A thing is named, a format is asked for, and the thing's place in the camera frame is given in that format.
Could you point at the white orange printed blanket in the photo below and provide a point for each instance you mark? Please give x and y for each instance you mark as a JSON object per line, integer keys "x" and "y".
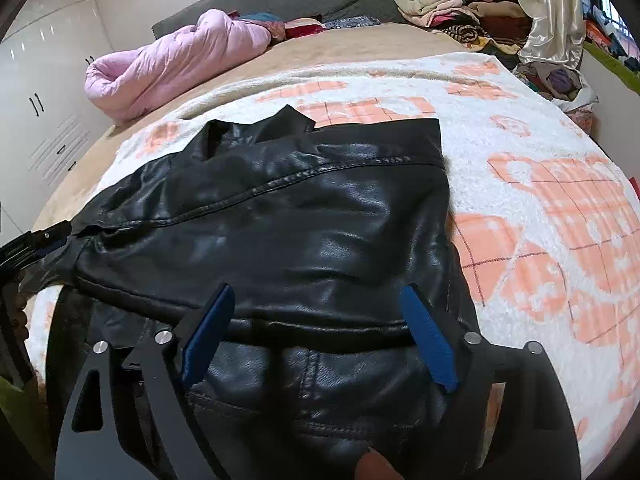
{"x": 525, "y": 200}

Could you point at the white wardrobe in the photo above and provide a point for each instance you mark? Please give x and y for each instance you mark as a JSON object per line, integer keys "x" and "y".
{"x": 45, "y": 85}

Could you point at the black leather jacket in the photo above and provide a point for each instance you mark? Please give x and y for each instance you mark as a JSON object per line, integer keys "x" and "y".
{"x": 300, "y": 220}

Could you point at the cream satin curtain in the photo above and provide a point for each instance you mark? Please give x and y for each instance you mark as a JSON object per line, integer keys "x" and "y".
{"x": 545, "y": 10}

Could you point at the person's left forearm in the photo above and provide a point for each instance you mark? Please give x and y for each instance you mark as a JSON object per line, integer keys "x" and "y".
{"x": 12, "y": 405}

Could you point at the green cloth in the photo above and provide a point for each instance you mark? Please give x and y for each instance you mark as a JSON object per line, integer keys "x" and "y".
{"x": 615, "y": 71}

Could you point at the bag of clothes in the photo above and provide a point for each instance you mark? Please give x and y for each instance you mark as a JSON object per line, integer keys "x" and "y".
{"x": 560, "y": 80}

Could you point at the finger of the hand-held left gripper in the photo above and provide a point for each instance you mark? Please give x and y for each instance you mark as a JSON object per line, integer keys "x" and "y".
{"x": 50, "y": 251}
{"x": 50, "y": 233}

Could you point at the person's left hand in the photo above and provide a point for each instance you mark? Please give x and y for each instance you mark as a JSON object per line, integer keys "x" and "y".
{"x": 17, "y": 317}

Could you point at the pile of folded clothes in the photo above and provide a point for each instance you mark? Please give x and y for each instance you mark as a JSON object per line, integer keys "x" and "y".
{"x": 440, "y": 5}

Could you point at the blue patterned cloth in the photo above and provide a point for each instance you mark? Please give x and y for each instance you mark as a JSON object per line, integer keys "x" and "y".
{"x": 350, "y": 22}

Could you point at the teal cloth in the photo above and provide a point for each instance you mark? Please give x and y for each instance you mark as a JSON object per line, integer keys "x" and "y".
{"x": 260, "y": 20}

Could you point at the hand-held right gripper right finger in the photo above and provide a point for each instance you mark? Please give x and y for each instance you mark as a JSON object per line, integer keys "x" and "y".
{"x": 430, "y": 335}

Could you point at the pink quilt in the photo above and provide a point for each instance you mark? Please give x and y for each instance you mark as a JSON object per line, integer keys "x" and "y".
{"x": 165, "y": 65}

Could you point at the window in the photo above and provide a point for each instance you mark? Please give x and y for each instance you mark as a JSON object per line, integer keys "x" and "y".
{"x": 610, "y": 25}

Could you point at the red pillow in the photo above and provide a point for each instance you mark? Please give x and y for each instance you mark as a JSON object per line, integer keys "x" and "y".
{"x": 302, "y": 28}

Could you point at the person's right hand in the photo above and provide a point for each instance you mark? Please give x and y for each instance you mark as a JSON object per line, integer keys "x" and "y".
{"x": 375, "y": 466}

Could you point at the bed with beige sheet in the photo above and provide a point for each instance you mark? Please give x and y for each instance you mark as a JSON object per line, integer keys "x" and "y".
{"x": 325, "y": 45}

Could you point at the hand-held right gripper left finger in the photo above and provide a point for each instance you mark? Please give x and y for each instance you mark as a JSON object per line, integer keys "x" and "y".
{"x": 207, "y": 332}

